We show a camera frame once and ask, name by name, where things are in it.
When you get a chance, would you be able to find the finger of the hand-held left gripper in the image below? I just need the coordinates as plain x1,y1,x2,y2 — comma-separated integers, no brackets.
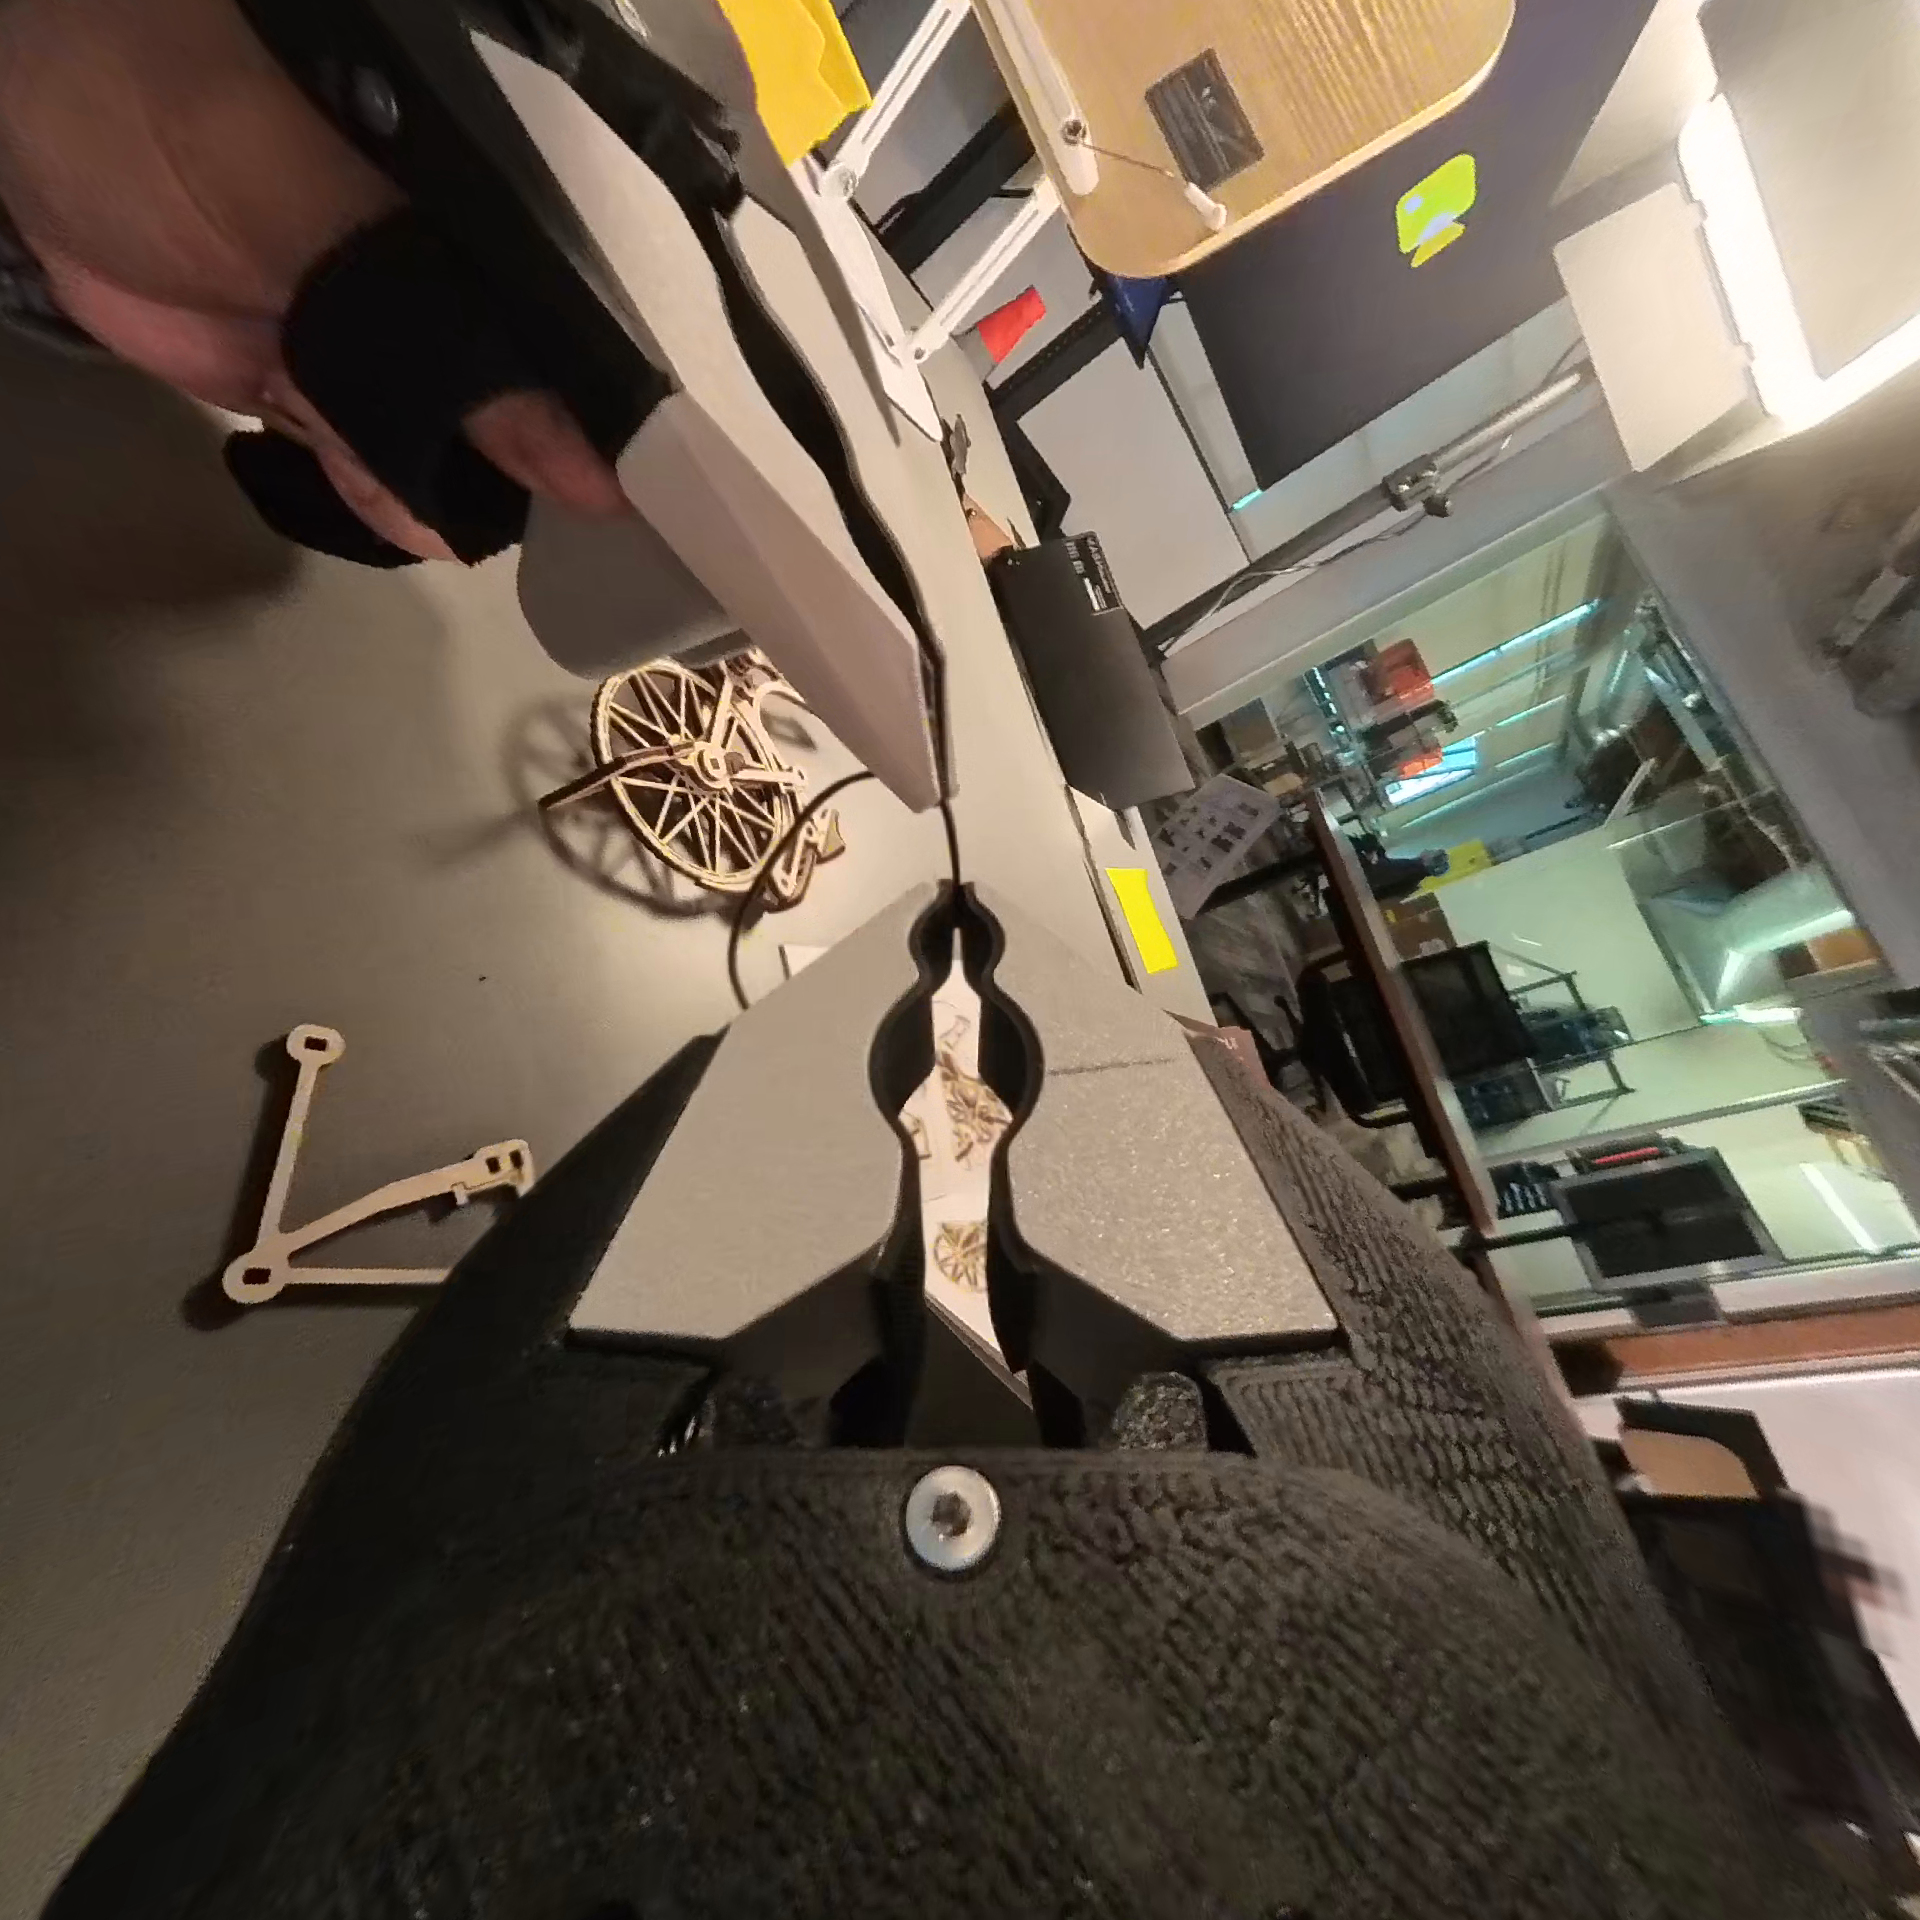
730,192,943,650
479,29,958,817

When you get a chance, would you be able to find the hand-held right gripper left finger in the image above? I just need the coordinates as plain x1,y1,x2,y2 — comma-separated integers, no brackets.
567,885,961,1449

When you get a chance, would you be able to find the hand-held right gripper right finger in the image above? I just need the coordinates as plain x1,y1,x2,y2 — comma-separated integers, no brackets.
960,885,1339,1449

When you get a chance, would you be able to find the black rubber band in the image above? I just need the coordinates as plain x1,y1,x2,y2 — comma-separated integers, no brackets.
730,768,961,1011

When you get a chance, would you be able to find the triangular wooden frame part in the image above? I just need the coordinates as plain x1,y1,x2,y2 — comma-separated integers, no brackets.
222,1025,534,1305

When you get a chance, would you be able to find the wooden bicycle wheel model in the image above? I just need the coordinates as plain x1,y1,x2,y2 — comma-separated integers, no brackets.
538,652,847,915

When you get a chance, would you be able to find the person's left hand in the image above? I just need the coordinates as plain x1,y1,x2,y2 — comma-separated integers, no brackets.
0,0,632,565

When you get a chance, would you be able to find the assembly instruction booklet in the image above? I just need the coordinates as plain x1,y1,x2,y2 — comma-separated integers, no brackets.
779,943,1037,1391

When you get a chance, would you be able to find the yellow sticky note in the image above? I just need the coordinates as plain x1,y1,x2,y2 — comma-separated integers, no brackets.
1104,866,1182,977

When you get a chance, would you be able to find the yellow plastic bin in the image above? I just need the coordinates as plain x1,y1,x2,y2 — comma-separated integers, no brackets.
717,0,874,164

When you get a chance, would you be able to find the brown long desk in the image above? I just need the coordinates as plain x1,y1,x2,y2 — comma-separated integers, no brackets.
1305,796,1509,1240

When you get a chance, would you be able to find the black mesh office chair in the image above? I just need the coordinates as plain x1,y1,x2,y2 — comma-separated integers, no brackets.
1296,944,1547,1127

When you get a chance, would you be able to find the printed leaflet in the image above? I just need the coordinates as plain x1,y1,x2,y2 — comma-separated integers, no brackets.
1146,779,1285,917

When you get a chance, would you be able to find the large dark display panel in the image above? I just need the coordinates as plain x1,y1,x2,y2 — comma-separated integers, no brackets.
1153,0,1665,497

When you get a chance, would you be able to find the wooden board on white stand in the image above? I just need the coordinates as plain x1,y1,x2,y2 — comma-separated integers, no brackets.
808,0,1518,436

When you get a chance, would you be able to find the metal storage shelf rack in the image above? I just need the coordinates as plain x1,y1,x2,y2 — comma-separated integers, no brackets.
1318,637,1465,783

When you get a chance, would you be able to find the black light stand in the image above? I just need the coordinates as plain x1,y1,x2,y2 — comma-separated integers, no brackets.
1153,368,1592,650

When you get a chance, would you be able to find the white studio light panel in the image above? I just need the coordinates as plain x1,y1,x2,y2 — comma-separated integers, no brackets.
1551,89,1920,466

